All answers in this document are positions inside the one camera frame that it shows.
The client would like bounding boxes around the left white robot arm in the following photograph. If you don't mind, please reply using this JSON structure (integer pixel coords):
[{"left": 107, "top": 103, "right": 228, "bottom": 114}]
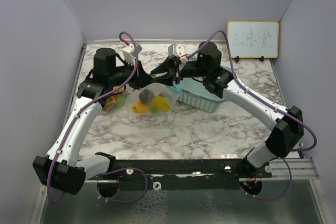
[{"left": 33, "top": 45, "right": 152, "bottom": 196}]

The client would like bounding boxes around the small whiteboard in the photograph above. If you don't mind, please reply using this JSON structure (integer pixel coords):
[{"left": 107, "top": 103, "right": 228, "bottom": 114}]
[{"left": 227, "top": 20, "right": 279, "bottom": 59}]

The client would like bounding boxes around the large orange mango toy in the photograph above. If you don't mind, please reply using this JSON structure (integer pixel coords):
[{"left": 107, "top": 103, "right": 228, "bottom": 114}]
[{"left": 132, "top": 101, "right": 150, "bottom": 114}]

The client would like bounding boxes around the green leafy toy vegetable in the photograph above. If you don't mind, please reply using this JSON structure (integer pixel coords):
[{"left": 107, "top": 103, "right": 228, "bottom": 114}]
[{"left": 150, "top": 106, "right": 161, "bottom": 114}]

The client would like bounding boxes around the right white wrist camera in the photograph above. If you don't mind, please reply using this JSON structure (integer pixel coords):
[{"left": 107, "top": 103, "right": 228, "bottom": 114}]
[{"left": 168, "top": 44, "right": 188, "bottom": 64}]

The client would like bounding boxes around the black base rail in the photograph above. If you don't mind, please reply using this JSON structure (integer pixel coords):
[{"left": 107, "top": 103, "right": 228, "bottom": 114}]
[{"left": 88, "top": 159, "right": 272, "bottom": 191}]

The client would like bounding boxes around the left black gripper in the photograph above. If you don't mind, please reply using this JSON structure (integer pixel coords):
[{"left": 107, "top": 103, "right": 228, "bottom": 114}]
[{"left": 109, "top": 58, "right": 153, "bottom": 90}]

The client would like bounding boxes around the orange zip clear bag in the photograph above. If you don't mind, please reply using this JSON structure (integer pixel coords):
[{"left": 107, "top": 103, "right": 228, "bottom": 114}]
[{"left": 102, "top": 86, "right": 128, "bottom": 113}]

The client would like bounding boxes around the blue zip clear bag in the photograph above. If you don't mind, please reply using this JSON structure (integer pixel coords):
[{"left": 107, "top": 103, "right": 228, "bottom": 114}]
[{"left": 128, "top": 83, "right": 182, "bottom": 115}]

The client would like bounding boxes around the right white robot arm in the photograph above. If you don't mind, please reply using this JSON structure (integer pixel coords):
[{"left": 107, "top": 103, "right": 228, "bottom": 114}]
[{"left": 151, "top": 42, "right": 304, "bottom": 177}]

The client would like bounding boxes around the teal plastic basket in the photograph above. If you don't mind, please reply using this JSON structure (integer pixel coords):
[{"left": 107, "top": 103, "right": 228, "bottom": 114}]
[{"left": 177, "top": 56, "right": 232, "bottom": 113}]

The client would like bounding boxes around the yellow toy fruit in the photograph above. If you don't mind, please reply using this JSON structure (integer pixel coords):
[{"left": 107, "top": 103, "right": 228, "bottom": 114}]
[{"left": 152, "top": 95, "right": 172, "bottom": 112}]

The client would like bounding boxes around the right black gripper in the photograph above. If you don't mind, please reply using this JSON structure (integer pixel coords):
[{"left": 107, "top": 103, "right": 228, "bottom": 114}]
[{"left": 150, "top": 56, "right": 208, "bottom": 87}]

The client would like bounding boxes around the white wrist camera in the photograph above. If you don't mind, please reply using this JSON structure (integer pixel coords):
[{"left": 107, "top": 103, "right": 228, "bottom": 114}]
[
  {"left": 168, "top": 44, "right": 188, "bottom": 64},
  {"left": 121, "top": 43, "right": 142, "bottom": 66}
]

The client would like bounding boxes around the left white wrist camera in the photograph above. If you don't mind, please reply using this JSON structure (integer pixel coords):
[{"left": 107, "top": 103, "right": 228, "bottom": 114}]
[{"left": 121, "top": 43, "right": 142, "bottom": 66}]

